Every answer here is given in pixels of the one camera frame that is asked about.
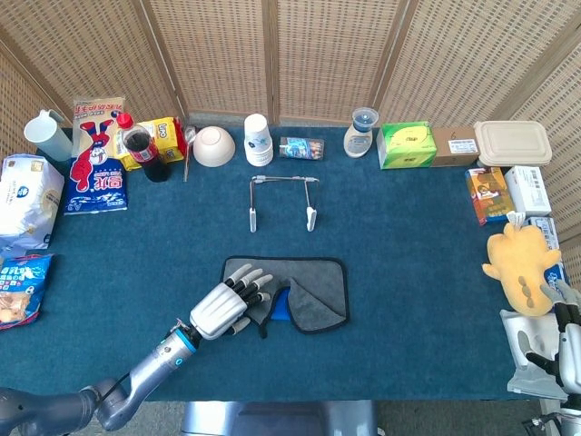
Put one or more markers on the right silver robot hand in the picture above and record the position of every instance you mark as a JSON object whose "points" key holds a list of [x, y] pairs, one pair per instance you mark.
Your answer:
{"points": [[571, 359]]}

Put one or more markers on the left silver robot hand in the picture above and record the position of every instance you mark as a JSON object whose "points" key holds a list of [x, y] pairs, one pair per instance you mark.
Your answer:
{"points": [[218, 311]]}

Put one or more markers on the grey and blue cloth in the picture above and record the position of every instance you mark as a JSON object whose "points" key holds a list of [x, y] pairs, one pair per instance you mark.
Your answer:
{"points": [[318, 281]]}

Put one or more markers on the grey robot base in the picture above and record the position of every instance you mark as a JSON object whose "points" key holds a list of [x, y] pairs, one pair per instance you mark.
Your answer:
{"points": [[281, 420]]}

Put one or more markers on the white plastic pouch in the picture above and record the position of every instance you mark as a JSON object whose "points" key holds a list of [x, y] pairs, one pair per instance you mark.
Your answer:
{"points": [[535, 386]]}

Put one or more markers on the blue white toothpaste box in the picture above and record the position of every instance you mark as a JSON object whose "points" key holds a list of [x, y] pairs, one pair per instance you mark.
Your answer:
{"points": [[554, 274]]}

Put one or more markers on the yellow plush toy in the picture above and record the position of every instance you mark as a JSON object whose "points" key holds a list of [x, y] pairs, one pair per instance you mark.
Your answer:
{"points": [[522, 263]]}

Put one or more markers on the white and blue box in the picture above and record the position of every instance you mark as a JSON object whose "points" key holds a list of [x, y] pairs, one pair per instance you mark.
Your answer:
{"points": [[547, 227]]}

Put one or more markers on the cream upturned bowl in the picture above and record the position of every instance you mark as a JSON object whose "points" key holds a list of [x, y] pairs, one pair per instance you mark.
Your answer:
{"points": [[214, 147]]}

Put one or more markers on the white labelled box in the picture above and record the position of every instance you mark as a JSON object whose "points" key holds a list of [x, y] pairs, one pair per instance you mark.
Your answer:
{"points": [[528, 191]]}

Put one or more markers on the blue table cloth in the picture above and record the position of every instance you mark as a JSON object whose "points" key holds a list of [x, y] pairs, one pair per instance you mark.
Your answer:
{"points": [[408, 295]]}

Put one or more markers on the cola bottle red label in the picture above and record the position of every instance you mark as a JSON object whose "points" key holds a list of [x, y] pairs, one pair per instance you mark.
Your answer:
{"points": [[140, 150]]}

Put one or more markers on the white paper cup stack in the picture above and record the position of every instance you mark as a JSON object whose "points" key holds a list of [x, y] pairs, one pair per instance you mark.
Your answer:
{"points": [[258, 136]]}

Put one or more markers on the metal spoon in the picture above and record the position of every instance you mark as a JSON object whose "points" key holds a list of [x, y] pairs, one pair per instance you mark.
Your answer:
{"points": [[189, 134]]}

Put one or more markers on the red white blue snack bag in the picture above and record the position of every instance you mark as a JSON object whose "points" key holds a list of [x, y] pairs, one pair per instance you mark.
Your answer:
{"points": [[93, 181]]}

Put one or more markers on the yellow biscuit bag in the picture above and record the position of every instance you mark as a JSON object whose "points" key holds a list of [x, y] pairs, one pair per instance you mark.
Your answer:
{"points": [[168, 136]]}

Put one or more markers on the orange and blue box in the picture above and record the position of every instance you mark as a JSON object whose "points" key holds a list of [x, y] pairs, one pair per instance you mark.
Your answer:
{"points": [[490, 195]]}

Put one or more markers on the clear candy box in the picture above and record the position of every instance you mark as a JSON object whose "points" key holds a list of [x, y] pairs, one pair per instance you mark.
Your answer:
{"points": [[302, 148]]}

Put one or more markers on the blue chips bag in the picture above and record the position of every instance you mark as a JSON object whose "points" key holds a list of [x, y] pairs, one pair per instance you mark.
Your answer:
{"points": [[22, 290]]}

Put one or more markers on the cream detergent bottle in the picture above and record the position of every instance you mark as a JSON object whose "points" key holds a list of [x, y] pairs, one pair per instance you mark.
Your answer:
{"points": [[358, 143]]}

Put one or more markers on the white blue-printed bag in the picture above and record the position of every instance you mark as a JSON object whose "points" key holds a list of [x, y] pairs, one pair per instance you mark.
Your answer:
{"points": [[27, 200]]}

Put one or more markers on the beige lidded food container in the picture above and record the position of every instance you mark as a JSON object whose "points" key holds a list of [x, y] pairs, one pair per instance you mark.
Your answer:
{"points": [[513, 143]]}

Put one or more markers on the brown cardboard box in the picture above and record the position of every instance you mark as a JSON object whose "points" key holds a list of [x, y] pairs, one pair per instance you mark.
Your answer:
{"points": [[456, 147]]}

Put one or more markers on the white plastic pitcher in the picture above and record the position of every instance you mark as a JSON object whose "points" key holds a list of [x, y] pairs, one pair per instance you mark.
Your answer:
{"points": [[47, 138]]}

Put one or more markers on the green tissue pack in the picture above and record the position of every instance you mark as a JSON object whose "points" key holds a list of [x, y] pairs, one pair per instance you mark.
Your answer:
{"points": [[406, 145]]}

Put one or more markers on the woven bamboo folding screen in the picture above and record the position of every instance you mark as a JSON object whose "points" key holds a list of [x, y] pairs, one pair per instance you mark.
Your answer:
{"points": [[318, 54]]}

